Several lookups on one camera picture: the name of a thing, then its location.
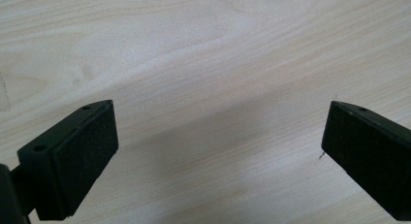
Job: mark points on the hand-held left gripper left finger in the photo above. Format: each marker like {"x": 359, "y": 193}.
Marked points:
{"x": 72, "y": 159}

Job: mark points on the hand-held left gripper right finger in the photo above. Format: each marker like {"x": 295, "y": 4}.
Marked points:
{"x": 371, "y": 153}

